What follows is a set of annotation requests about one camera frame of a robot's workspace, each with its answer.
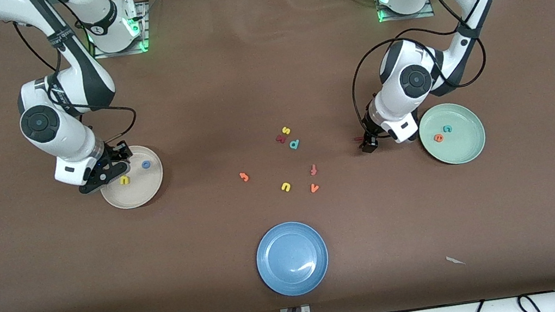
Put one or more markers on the orange foam letter j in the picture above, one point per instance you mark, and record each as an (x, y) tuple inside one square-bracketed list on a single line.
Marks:
[(244, 176)]

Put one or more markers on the teal foam letter c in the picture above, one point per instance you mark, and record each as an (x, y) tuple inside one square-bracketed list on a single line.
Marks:
[(444, 129)]

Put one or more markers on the brown table cover sheet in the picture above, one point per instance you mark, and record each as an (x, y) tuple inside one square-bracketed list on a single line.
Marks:
[(50, 256)]

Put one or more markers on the yellow foam letter s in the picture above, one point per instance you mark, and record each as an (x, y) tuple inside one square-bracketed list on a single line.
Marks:
[(286, 130)]

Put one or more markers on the teal foam letter p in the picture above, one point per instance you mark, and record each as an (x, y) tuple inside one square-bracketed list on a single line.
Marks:
[(294, 144)]

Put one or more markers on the blue foam letter o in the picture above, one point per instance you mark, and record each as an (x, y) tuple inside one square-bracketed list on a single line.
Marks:
[(143, 165)]

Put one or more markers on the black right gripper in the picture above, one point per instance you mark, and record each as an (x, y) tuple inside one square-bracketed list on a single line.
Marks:
[(114, 154)]

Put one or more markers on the beige plate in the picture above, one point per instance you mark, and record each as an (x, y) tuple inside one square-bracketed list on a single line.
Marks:
[(142, 192)]

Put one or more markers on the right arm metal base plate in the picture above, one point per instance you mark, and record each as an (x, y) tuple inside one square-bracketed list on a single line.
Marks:
[(119, 53)]

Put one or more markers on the dark red foam letter n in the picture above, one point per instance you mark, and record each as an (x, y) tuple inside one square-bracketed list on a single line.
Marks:
[(281, 138)]

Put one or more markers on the yellow foam letter h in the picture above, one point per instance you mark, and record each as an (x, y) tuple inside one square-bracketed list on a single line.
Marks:
[(125, 182)]

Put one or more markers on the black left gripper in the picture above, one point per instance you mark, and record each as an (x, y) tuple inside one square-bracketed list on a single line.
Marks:
[(369, 134)]

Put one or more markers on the green plate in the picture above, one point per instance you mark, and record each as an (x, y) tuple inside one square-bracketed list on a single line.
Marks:
[(460, 148)]

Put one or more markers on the orange foam letter e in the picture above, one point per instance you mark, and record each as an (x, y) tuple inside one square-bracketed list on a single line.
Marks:
[(436, 139)]

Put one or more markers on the blue plate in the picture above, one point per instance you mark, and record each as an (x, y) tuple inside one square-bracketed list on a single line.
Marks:
[(292, 259)]

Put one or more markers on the yellow foam letter u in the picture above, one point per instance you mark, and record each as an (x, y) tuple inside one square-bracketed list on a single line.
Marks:
[(288, 188)]

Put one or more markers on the orange foam letter f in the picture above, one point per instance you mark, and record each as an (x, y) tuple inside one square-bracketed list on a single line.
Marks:
[(313, 170)]

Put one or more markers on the white paper scrap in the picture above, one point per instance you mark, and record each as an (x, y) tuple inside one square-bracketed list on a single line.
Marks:
[(455, 260)]

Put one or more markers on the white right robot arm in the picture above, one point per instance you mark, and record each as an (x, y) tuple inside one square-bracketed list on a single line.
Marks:
[(59, 133)]

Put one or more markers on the orange foam letter v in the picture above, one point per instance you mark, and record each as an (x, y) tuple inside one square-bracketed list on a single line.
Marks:
[(314, 190)]

